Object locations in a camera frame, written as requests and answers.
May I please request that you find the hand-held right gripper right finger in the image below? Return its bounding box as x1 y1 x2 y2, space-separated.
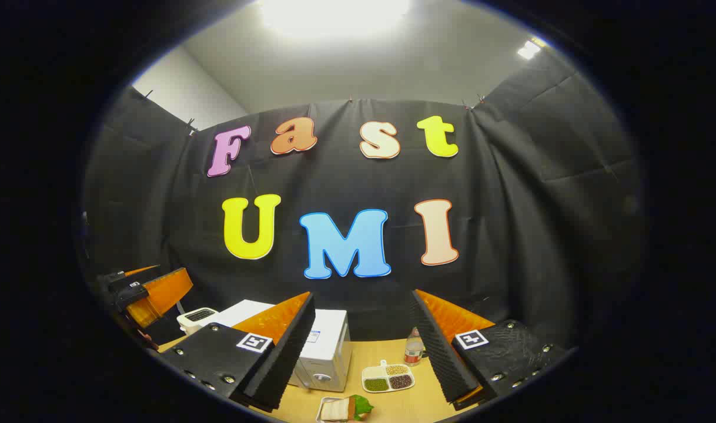
411 289 570 410

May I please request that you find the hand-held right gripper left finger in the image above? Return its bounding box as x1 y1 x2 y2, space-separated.
158 292 316 412

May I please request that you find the white microwave oven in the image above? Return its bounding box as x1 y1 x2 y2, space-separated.
214 300 353 392

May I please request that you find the sandwich with lettuce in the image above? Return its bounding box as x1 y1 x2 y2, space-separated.
320 395 374 422

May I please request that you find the clear plastic bottle red label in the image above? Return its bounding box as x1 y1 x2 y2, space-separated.
404 327 424 367

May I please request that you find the white toaster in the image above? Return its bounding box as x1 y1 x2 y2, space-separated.
177 307 219 335

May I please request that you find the white divided dish of beans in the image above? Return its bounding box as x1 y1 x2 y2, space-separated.
361 360 416 394

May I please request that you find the small white ribbed tray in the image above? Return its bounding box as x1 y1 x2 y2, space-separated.
315 397 350 423

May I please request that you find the black backdrop cloth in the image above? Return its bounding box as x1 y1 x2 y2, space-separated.
79 47 647 353

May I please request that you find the large ceiling light panel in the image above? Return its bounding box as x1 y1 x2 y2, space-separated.
258 0 411 36

